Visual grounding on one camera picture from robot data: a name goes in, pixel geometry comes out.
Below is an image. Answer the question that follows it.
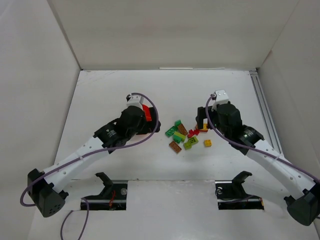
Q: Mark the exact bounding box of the orange round divided container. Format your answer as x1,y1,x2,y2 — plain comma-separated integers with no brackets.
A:
142,104,152,122

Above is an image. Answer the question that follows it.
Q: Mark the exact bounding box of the green long lego brick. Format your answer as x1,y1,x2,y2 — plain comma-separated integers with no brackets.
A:
165,126,178,137

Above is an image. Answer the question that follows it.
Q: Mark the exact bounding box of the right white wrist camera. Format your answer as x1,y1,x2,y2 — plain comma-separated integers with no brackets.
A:
214,89,229,105

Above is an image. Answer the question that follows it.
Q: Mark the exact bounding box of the green curved lego brick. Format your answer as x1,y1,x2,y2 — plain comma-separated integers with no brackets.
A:
174,119,182,127

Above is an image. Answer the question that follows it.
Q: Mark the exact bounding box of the purple cable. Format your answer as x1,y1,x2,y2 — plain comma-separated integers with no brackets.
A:
20,92,161,240
205,93,320,186

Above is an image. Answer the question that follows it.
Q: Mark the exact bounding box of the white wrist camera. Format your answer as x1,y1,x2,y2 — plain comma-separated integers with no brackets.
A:
126,94,144,109
214,89,229,105

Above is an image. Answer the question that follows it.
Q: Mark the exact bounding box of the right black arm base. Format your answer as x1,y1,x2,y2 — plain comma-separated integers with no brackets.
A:
214,171,265,210

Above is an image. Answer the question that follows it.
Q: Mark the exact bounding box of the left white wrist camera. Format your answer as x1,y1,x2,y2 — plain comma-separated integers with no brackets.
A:
126,94,144,109

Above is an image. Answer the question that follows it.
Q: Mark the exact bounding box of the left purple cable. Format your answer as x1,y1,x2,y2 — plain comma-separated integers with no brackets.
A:
20,92,161,240

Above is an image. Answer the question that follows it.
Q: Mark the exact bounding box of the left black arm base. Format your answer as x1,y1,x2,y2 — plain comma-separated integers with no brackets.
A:
80,172,128,211

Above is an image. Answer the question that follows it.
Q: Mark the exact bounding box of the lime long lego brick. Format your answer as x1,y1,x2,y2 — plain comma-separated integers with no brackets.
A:
172,131,186,144

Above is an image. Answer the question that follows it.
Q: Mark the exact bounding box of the lime curved lego brick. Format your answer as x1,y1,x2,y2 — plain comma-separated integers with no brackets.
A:
188,136,199,146

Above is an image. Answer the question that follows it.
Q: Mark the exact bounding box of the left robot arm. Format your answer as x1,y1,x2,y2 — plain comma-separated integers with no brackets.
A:
26,105,161,218

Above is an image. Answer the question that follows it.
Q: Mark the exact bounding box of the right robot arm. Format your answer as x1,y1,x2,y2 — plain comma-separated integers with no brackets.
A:
195,101,320,226

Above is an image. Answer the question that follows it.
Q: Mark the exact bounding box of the brown lego brick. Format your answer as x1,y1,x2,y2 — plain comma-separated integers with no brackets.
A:
169,141,182,154
177,123,188,136

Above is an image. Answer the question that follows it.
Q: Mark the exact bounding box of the yellow small lego brick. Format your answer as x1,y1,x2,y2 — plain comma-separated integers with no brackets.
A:
203,139,212,148

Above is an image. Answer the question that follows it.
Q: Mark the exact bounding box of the red lego pieces cluster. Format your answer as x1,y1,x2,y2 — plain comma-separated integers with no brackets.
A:
187,129,200,139

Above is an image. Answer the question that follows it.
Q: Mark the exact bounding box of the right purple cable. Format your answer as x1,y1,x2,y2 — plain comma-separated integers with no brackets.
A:
205,93,320,186

